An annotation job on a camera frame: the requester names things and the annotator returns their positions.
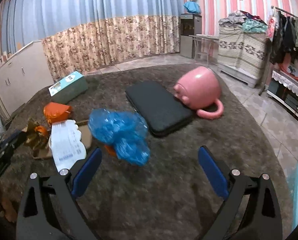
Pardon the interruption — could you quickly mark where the gold foil wrapper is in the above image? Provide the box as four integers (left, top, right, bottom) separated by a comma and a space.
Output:
22, 119, 92, 159

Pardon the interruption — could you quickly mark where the orange peel piece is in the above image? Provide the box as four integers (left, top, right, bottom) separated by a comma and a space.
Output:
34, 126, 49, 137

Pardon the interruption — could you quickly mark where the white paper receipt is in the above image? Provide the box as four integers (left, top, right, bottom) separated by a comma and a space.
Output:
50, 120, 86, 172

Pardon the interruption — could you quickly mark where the orange snack bag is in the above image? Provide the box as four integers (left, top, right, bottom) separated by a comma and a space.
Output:
43, 102, 72, 126

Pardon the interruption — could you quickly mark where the orange round lid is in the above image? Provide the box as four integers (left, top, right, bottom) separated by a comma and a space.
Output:
104, 145, 117, 157

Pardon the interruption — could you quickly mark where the blue plastic bag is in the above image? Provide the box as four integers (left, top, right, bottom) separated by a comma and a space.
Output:
88, 108, 151, 166

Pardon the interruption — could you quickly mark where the white cabinet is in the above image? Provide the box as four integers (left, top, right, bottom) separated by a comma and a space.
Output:
0, 41, 54, 115

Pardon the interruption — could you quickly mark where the light blue cardboard box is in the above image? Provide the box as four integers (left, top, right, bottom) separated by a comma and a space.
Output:
48, 71, 88, 105

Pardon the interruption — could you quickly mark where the low shelf with lace cover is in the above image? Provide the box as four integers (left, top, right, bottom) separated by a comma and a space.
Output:
266, 70, 298, 120

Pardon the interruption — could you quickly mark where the brown shaggy carpet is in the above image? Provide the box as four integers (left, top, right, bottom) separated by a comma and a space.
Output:
0, 63, 294, 240

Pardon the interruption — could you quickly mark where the black flat case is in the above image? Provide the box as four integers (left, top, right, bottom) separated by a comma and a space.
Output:
125, 81, 193, 137

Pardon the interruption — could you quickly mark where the pink pig mug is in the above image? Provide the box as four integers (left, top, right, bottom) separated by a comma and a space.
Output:
174, 66, 224, 120

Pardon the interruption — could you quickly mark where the blue and floral curtain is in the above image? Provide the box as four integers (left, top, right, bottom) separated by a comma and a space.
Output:
1, 0, 183, 80

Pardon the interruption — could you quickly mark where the cloth covered cabinet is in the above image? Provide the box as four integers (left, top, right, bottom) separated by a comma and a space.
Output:
217, 24, 266, 88

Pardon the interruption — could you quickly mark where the small white stool table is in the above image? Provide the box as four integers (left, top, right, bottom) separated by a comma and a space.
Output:
190, 34, 219, 65

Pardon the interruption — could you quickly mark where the clothes rack with garments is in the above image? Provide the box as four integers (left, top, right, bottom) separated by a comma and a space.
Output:
267, 6, 298, 81

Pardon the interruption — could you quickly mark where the pile of folded clothes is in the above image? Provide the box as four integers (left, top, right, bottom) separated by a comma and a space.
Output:
218, 10, 267, 33

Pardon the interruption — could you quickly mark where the grey water dispenser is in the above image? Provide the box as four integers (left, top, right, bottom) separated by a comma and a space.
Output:
180, 13, 202, 59

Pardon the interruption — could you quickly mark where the blue covered water bottle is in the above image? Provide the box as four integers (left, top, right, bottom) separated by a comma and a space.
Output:
184, 1, 201, 15

